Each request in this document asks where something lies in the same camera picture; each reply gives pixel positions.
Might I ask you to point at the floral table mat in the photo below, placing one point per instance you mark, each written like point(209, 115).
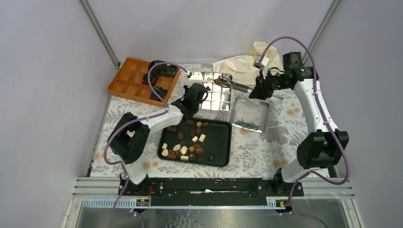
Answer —
point(252, 154)

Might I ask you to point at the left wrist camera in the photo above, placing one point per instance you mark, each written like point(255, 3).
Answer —
point(195, 77)

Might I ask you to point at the dark paper cup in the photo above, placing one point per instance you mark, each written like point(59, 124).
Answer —
point(157, 67)
point(152, 78)
point(161, 92)
point(169, 71)

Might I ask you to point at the white oval chocolate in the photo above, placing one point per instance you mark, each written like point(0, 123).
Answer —
point(177, 147)

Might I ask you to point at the black plastic tray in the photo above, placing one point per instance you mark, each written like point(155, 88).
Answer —
point(214, 151)

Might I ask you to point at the metal serving tongs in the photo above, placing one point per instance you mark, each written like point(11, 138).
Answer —
point(227, 83)

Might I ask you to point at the white chocolate piece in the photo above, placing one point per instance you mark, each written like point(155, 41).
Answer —
point(202, 138)

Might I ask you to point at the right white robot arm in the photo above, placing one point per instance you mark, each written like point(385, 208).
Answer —
point(324, 145)

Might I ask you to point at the pink grid box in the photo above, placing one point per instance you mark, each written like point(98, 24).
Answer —
point(218, 98)

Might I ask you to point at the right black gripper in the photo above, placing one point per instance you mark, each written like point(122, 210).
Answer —
point(261, 90)

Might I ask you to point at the cream cloth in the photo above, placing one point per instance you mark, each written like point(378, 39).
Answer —
point(241, 67)

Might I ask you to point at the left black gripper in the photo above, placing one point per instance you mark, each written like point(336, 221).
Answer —
point(185, 89)

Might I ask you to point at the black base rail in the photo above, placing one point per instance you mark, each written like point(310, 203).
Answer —
point(244, 192)

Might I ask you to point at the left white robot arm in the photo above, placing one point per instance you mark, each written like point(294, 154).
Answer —
point(129, 137)

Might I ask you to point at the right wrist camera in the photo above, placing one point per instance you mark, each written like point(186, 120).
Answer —
point(262, 65)

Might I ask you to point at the silver metal tray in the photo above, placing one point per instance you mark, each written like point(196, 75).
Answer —
point(249, 115)

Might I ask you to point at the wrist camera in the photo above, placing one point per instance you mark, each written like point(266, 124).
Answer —
point(195, 77)
point(262, 65)

